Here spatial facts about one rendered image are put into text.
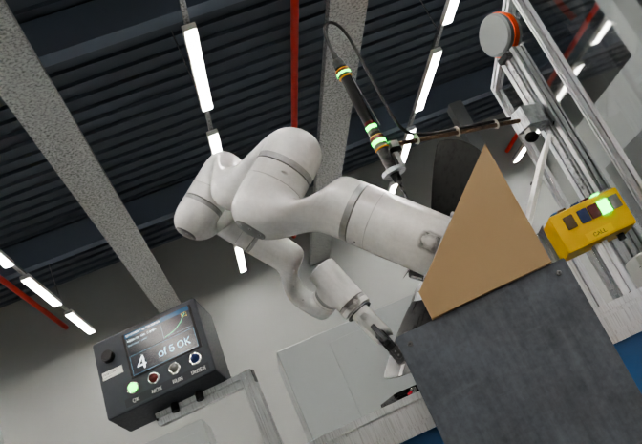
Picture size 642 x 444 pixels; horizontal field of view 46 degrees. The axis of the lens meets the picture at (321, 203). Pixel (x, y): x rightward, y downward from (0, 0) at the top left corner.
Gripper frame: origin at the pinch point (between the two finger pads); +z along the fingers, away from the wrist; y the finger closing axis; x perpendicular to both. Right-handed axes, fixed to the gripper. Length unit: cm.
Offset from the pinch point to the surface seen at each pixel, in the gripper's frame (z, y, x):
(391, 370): 1.2, 6.8, 4.2
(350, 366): -74, 547, 31
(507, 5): -72, 54, -117
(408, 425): 15.4, -35.5, 9.0
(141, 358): -34, -39, 44
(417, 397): 12.5, -35.5, 3.9
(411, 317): -5.8, 7.8, -9.6
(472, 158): -27, 8, -54
